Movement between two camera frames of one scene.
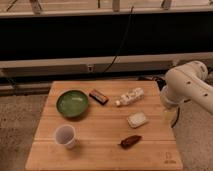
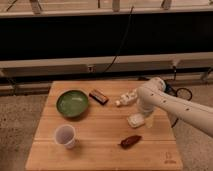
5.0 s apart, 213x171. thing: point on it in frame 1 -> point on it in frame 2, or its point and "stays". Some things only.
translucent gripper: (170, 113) -> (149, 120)
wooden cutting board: (106, 125) stays
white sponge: (137, 119) stays
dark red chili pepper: (129, 141) stays
